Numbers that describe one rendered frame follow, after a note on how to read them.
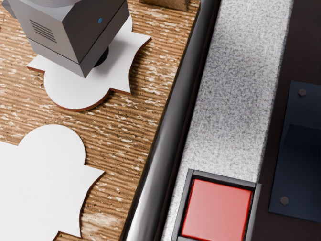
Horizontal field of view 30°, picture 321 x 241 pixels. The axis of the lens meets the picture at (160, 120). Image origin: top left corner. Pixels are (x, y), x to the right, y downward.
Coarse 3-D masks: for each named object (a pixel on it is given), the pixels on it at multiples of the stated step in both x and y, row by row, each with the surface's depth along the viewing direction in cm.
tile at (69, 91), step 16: (128, 32) 65; (112, 48) 64; (128, 48) 64; (32, 64) 64; (48, 64) 64; (112, 64) 64; (128, 64) 64; (48, 80) 63; (64, 80) 63; (80, 80) 63; (96, 80) 63; (112, 80) 63; (128, 80) 63; (64, 96) 63; (80, 96) 62; (96, 96) 62
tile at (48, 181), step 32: (64, 128) 62; (0, 160) 62; (32, 160) 61; (64, 160) 61; (0, 192) 60; (32, 192) 60; (64, 192) 60; (0, 224) 59; (32, 224) 59; (64, 224) 58
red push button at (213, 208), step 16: (192, 192) 60; (208, 192) 60; (224, 192) 60; (240, 192) 60; (192, 208) 60; (208, 208) 59; (224, 208) 59; (240, 208) 59; (192, 224) 59; (208, 224) 59; (224, 224) 59; (240, 224) 59; (208, 240) 58; (224, 240) 58; (240, 240) 58
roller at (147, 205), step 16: (208, 0) 71; (208, 16) 71; (192, 48) 68; (192, 64) 68; (176, 80) 66; (192, 80) 68; (176, 96) 66; (176, 112) 65; (160, 128) 64; (176, 128) 65; (160, 144) 64; (176, 144) 65; (160, 160) 63; (144, 176) 62; (160, 176) 63; (144, 192) 62; (160, 192) 62; (144, 208) 61; (160, 208) 62; (128, 224) 60; (144, 224) 60; (128, 240) 60; (144, 240) 60
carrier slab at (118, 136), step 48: (0, 0) 70; (192, 0) 68; (0, 48) 68; (144, 48) 66; (0, 96) 65; (48, 96) 65; (144, 96) 64; (96, 144) 62; (144, 144) 62; (96, 192) 60; (96, 240) 58
